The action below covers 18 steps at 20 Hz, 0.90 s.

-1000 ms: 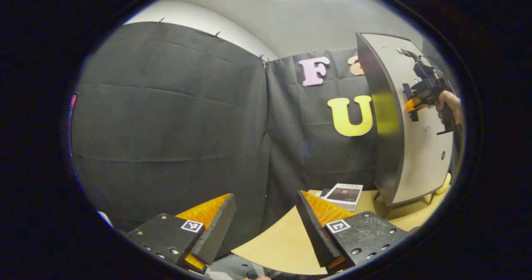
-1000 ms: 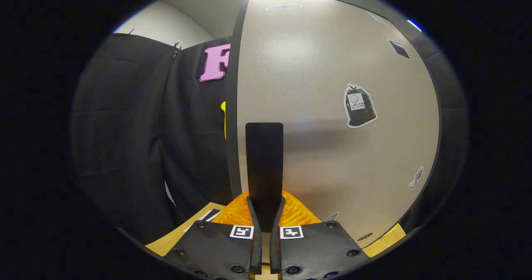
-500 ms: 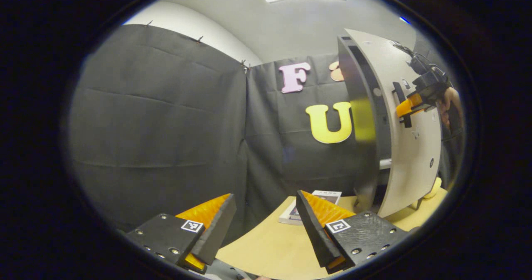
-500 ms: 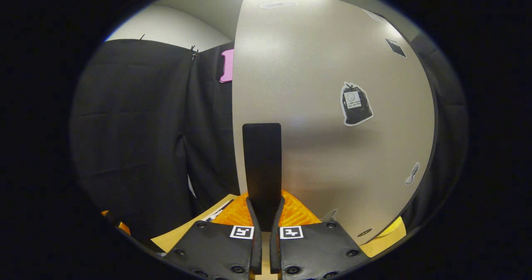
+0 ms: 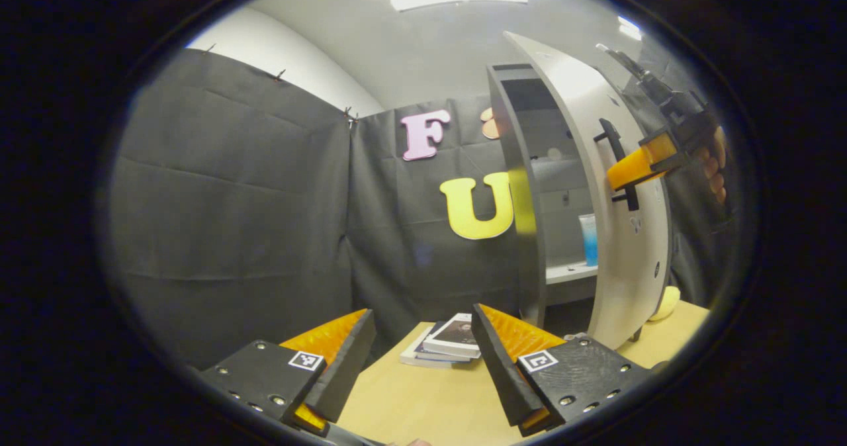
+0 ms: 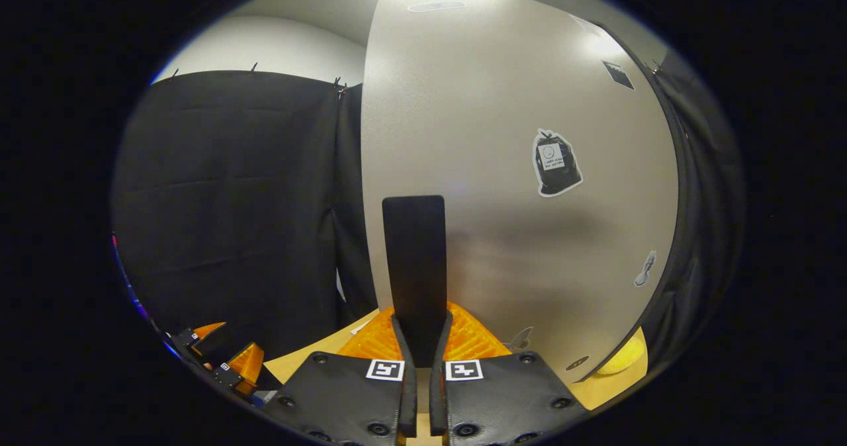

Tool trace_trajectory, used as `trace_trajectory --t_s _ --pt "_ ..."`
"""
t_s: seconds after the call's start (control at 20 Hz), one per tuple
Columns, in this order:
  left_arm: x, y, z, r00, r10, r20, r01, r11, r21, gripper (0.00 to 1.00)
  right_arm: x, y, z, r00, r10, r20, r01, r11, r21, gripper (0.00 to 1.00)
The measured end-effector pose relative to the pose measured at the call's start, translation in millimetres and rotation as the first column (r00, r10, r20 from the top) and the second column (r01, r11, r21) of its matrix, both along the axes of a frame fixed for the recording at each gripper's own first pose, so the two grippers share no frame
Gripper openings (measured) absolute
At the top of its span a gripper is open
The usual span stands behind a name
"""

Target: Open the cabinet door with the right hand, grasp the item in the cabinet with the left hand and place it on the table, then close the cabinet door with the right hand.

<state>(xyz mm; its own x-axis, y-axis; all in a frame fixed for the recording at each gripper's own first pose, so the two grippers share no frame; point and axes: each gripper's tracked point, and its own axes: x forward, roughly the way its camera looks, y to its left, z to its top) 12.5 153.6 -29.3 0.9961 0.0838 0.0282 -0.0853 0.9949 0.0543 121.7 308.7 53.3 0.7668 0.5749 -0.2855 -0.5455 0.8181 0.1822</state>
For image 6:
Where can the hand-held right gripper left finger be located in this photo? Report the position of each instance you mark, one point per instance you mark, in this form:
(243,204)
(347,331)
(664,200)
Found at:
(344,400)

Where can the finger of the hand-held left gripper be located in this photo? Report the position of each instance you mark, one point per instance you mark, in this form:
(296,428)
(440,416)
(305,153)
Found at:
(245,366)
(202,340)

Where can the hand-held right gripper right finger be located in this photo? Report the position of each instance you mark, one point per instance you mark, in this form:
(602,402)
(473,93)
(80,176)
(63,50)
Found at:
(503,400)

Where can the yellow soft lumpy toy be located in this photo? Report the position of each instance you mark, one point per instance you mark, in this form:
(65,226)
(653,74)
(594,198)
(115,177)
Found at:
(625,360)

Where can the black backdrop cloth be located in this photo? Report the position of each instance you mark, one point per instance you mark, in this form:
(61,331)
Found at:
(231,201)

